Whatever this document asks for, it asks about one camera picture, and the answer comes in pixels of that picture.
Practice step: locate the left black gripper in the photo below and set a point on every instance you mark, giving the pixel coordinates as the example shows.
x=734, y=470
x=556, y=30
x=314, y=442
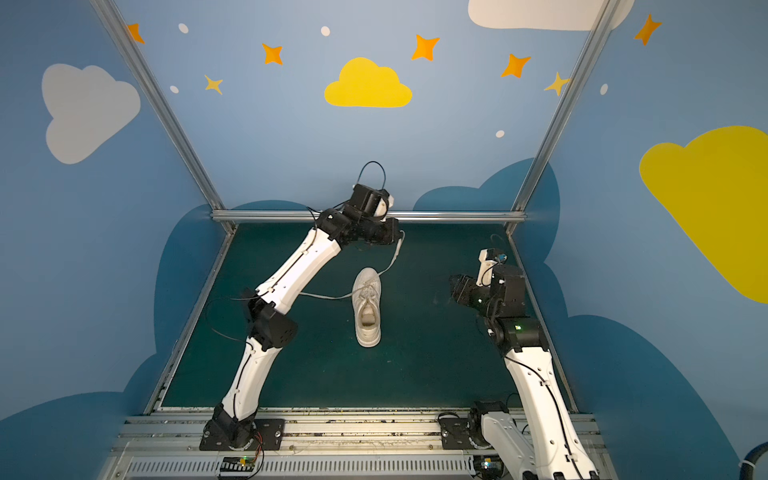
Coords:
x=384, y=231

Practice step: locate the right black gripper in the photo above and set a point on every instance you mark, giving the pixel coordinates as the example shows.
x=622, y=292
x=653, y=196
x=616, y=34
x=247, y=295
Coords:
x=462, y=288

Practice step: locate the white sneaker shoe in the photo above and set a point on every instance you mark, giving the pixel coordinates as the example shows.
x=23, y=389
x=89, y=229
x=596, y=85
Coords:
x=366, y=297

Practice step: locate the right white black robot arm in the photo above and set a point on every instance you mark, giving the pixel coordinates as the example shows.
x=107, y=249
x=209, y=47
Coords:
x=552, y=450

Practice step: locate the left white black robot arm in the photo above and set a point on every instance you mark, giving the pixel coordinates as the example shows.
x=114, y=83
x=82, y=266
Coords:
x=269, y=328

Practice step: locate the right green circuit board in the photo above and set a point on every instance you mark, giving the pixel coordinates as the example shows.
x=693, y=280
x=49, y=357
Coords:
x=487, y=467

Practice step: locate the green circuit board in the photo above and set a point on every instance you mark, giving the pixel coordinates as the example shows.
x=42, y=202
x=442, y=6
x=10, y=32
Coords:
x=237, y=467
x=487, y=467

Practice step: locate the left green circuit board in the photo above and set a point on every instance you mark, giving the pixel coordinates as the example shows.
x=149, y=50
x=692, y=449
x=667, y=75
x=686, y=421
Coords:
x=237, y=467

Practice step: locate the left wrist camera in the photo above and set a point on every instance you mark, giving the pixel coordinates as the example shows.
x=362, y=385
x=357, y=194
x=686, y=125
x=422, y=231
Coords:
x=367, y=202

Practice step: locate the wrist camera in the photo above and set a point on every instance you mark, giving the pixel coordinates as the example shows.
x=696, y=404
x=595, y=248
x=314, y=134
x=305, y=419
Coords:
x=488, y=258
x=367, y=202

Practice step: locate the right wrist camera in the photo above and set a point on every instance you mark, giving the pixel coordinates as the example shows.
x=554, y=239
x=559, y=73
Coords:
x=488, y=258

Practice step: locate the right aluminium frame post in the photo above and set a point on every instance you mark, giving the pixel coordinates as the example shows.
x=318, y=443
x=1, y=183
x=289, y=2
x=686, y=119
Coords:
x=582, y=70

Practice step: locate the aluminium frame post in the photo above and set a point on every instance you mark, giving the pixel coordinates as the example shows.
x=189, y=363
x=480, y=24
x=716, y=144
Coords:
x=118, y=30
x=582, y=70

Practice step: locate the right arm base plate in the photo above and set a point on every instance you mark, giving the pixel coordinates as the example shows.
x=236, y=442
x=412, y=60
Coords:
x=459, y=433

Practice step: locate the horizontal aluminium frame bar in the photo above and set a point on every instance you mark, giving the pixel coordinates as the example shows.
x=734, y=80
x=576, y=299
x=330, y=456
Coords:
x=293, y=216

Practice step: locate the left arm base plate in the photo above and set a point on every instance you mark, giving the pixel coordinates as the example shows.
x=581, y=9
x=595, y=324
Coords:
x=250, y=435

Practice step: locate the left aluminium frame post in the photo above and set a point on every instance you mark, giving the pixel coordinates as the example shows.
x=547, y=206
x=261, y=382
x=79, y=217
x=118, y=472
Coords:
x=118, y=30

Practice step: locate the aluminium rail base frame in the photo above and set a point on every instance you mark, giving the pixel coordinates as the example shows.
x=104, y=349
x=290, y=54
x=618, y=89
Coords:
x=337, y=443

